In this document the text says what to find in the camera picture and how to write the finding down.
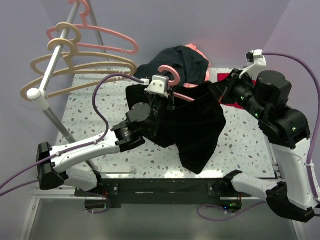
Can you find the upper beige hanger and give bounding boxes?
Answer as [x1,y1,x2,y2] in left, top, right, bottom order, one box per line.
[47,36,137,77]

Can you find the red folded cloth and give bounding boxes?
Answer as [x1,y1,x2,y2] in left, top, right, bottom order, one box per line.
[217,73,243,110]

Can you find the black shorts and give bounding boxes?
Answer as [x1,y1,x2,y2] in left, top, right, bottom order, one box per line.
[124,81,227,175]

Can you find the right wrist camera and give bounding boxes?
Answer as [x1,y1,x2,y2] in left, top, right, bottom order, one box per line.
[239,49,267,80]

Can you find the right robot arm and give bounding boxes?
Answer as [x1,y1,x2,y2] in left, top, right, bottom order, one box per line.
[210,69,320,223]

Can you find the metal clothes rack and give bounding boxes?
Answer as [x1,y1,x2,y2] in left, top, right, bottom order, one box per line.
[26,0,137,175]

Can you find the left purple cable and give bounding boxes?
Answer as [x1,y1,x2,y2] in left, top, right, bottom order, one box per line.
[0,72,151,198]

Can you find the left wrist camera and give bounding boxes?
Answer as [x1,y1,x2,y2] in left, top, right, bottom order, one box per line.
[144,74,170,99]

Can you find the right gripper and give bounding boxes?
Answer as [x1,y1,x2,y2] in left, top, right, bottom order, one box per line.
[209,67,269,121]

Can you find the lower beige hanger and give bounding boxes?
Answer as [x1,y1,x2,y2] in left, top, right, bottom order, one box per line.
[19,37,132,101]

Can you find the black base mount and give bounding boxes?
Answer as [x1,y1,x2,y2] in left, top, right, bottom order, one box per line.
[74,177,252,211]

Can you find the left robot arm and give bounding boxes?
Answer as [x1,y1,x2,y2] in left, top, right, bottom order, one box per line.
[36,94,170,196]

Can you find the top pink hanger hook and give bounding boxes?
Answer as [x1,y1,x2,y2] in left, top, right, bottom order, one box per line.
[67,0,91,26]

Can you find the beige hanger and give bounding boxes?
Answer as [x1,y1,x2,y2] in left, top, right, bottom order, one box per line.
[47,36,137,77]
[19,37,132,101]

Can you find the dark teal garment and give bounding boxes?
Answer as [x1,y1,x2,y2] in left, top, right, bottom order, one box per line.
[133,45,209,86]

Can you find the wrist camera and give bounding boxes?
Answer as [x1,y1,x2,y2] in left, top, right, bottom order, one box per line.
[144,74,170,99]
[239,49,267,80]

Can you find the purple cable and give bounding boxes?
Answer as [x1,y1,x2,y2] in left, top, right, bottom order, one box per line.
[0,72,151,198]
[196,52,320,222]

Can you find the pink hanger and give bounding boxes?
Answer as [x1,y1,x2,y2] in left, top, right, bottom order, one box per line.
[46,22,139,55]
[158,65,194,102]

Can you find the pink garment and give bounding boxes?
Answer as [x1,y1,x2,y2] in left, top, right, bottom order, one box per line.
[183,43,212,88]

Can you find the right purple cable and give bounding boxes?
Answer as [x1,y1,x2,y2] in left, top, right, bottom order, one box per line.
[196,52,320,222]

